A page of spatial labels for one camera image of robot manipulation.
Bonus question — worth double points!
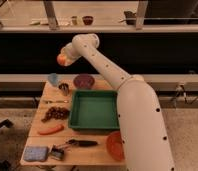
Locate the dark red background bowl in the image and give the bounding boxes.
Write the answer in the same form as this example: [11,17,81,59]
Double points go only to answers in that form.
[82,16,94,25]

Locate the blue plastic cup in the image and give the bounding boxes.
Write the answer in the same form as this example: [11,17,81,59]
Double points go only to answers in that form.
[48,73,59,87]

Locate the metal fork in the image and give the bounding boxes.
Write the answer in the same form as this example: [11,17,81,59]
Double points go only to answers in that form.
[44,100,69,104]

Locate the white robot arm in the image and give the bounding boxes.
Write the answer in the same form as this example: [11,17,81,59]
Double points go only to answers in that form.
[57,34,175,171]

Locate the orange bowl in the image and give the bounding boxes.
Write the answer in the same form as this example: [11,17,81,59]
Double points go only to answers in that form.
[106,131,125,161]

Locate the purple bowl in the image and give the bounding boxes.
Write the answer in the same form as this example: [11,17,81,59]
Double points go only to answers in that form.
[73,74,95,89]

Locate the bunch of dark grapes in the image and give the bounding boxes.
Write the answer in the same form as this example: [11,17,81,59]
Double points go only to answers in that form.
[42,107,70,122]

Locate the background small cup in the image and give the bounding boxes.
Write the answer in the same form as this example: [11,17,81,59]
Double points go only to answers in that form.
[71,16,78,26]

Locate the small metal cup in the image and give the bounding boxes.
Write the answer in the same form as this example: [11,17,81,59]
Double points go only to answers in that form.
[58,83,69,96]

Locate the wooden table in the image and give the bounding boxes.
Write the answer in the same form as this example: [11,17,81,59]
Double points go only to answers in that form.
[20,79,125,166]

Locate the orange carrot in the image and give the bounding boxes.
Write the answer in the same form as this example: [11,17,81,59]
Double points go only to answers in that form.
[37,124,64,135]

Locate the translucent gripper fingers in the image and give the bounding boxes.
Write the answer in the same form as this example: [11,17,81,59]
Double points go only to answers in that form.
[60,48,73,66]

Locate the dark background pot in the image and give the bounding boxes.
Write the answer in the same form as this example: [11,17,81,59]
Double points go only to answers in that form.
[123,11,136,25]

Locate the green plastic tray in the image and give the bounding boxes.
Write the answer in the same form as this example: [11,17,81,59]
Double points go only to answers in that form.
[68,90,119,130]

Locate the black handled peeler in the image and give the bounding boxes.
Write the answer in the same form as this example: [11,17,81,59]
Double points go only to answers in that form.
[57,139,98,148]

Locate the blue sponge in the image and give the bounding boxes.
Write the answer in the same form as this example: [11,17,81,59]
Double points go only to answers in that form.
[23,146,49,162]

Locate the orange apple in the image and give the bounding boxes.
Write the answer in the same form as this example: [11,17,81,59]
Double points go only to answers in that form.
[57,54,66,66]

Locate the small metal box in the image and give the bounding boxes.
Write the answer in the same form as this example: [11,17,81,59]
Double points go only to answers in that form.
[49,145,65,160]

